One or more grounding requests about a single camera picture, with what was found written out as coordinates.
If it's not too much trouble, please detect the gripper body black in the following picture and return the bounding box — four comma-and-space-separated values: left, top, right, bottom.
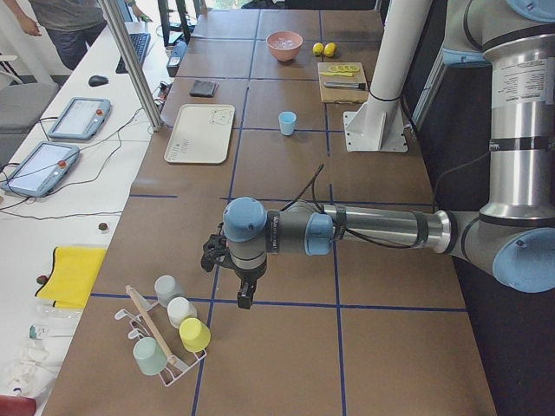
232, 254, 267, 285

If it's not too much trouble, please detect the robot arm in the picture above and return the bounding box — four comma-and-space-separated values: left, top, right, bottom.
205, 1, 554, 309

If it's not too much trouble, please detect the yellow cup on rack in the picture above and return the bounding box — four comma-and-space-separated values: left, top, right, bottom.
179, 317, 211, 353

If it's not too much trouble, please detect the white cup on rack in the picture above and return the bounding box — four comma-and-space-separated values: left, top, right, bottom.
166, 296, 198, 329

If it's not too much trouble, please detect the grey cup on rack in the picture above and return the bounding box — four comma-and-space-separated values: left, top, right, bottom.
154, 275, 185, 308

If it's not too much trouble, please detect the green cup on rack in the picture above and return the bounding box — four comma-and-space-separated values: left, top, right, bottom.
133, 337, 167, 376

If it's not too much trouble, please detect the light blue cup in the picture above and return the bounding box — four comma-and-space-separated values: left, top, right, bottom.
278, 111, 297, 136

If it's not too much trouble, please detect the pile of ice cubes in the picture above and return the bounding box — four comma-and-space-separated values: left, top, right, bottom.
271, 37, 296, 49

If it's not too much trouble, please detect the cream bear tray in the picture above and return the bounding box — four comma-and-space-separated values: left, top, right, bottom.
164, 104, 235, 165

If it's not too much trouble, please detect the yellow cloth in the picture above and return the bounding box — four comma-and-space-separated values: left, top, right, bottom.
36, 246, 107, 309

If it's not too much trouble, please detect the grey folded cloth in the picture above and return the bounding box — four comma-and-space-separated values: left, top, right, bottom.
189, 80, 219, 98

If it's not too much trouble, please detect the wooden cutting board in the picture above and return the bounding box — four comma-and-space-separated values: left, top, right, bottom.
317, 62, 369, 103

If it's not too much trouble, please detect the steel muddler black tip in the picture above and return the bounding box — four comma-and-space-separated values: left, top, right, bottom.
323, 81, 367, 91

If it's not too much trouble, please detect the yellow plastic knife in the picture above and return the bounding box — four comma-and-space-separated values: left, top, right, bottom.
318, 71, 355, 78

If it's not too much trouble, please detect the teach pendant far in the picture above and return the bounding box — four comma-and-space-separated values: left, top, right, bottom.
48, 97, 112, 140

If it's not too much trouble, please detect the teach pendant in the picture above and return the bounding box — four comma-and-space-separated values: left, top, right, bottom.
1, 141, 81, 197
48, 97, 112, 140

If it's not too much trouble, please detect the lemon slices row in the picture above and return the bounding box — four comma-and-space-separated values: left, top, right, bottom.
327, 64, 360, 76

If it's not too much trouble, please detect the teach pendant near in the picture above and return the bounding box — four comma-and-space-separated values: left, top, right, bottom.
1, 141, 81, 197

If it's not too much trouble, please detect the pink bowl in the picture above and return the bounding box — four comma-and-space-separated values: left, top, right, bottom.
266, 31, 304, 62

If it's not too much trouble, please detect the black power box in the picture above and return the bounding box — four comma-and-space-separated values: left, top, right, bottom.
166, 41, 187, 78

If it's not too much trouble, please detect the lemon far from board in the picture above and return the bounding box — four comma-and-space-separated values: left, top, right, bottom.
312, 42, 324, 56

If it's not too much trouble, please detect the lemon near board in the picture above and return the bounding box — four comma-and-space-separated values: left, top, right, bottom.
323, 42, 337, 58

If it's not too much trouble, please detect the black computer mouse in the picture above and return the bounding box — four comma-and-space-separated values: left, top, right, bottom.
88, 75, 109, 87

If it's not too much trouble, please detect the black keyboard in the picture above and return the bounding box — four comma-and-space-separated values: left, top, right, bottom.
115, 33, 151, 74

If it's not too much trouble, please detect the person in grey shirt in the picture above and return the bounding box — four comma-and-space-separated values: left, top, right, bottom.
3, 0, 153, 72

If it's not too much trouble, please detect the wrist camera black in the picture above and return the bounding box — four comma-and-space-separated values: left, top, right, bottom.
200, 234, 233, 272

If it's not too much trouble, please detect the white wire cup rack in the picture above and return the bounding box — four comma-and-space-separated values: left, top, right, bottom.
114, 300, 207, 387

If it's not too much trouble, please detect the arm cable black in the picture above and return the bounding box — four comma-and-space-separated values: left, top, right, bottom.
280, 164, 412, 250

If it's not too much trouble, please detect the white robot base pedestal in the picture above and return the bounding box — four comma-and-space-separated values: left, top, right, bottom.
343, 0, 432, 153

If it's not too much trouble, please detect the aluminium frame post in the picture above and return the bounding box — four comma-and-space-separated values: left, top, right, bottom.
99, 0, 163, 132

